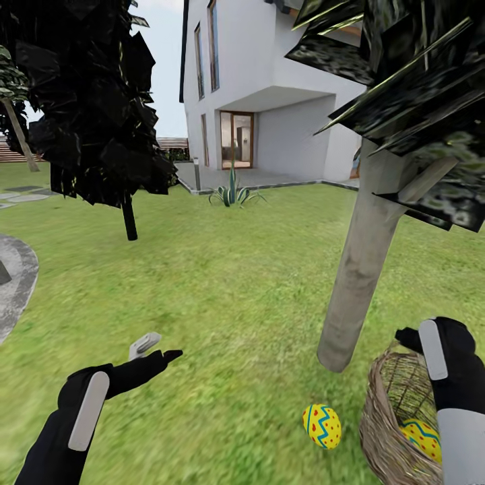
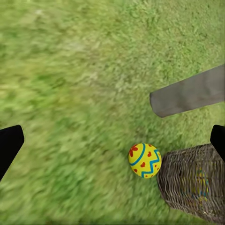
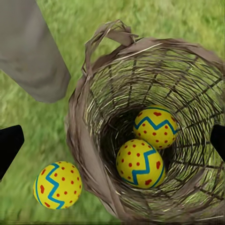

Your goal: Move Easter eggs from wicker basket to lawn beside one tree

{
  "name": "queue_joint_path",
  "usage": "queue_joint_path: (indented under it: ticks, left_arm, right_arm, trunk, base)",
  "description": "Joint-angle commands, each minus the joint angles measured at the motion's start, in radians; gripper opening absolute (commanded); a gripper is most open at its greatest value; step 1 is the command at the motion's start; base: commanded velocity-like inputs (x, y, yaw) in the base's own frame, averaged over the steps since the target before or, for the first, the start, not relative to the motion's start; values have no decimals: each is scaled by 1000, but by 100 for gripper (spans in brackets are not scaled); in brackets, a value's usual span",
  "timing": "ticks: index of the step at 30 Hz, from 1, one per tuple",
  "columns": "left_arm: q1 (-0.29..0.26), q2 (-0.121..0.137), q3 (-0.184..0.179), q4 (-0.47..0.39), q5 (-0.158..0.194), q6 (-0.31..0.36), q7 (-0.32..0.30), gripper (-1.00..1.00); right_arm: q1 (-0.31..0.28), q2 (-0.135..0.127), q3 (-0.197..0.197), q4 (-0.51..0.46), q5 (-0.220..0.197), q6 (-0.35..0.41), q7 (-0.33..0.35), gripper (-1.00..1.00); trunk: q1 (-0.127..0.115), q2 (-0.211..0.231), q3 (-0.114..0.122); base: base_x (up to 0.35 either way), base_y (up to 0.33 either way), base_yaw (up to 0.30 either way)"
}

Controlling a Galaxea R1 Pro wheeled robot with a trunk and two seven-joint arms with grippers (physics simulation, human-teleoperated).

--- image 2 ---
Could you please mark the tree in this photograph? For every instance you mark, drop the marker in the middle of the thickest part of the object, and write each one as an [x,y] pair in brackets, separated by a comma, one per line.
[200,90]

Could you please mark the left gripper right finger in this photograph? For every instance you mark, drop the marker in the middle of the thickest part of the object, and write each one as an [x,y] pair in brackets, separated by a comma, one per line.
[217,139]

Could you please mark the wicker basket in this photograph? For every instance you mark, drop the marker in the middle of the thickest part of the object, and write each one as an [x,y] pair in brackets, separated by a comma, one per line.
[182,187]

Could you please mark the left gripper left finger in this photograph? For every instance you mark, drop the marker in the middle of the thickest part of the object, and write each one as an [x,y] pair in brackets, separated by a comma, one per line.
[11,140]

